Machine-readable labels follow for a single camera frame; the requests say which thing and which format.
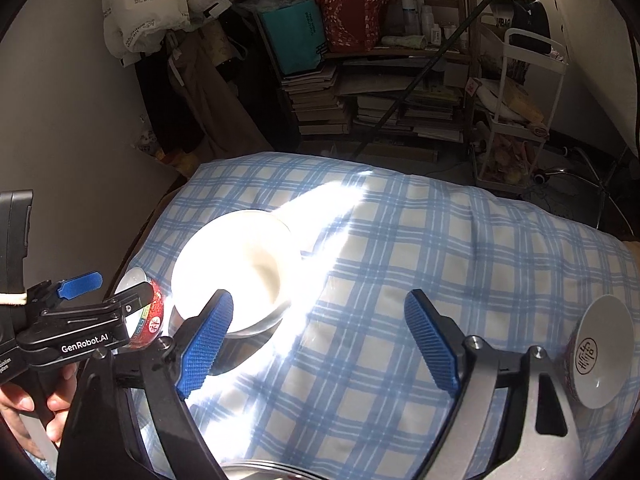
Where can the tall stack of books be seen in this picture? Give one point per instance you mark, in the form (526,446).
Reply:
(315,105)

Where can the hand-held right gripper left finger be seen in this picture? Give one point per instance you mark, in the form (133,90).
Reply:
(205,342)

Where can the row of toiletry bottles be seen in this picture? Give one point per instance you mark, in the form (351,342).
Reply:
(425,17)

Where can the blue plaid tablecloth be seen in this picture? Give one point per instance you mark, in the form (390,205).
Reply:
(400,240)

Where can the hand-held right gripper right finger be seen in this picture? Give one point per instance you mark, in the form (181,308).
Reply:
(435,342)

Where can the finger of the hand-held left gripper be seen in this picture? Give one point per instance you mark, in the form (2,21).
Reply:
(132,300)
(80,282)

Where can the beige trousers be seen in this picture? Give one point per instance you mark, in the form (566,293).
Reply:
(200,90)

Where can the patterned plastic bag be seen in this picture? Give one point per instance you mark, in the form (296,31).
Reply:
(165,155)

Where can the person's left hand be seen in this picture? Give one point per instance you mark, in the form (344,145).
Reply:
(15,405)

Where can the wooden shelf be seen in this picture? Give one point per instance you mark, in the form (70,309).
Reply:
(400,55)

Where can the small cherry cup bowl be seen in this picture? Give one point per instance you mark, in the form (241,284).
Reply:
(600,360)

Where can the teal bag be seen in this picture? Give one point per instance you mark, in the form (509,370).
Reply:
(292,35)

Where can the black bag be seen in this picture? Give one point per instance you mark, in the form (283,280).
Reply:
(530,20)

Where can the black pole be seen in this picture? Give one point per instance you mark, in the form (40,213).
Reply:
(425,67)

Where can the plain white bowl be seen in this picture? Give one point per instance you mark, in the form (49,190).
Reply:
(240,270)

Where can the wide pile of books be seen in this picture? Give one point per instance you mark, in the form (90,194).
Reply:
(425,115)

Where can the white puffer jacket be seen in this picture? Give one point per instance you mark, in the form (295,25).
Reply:
(145,10)

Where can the red bowl white interior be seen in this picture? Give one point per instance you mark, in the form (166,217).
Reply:
(152,320)

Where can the deep white cherry plate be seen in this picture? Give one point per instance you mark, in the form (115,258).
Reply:
(270,470)

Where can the red patterned bag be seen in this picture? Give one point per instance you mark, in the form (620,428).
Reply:
(350,15)

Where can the metal chair base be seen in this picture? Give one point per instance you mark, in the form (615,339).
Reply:
(595,180)

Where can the white trolley cart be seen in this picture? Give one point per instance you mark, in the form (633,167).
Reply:
(502,110)

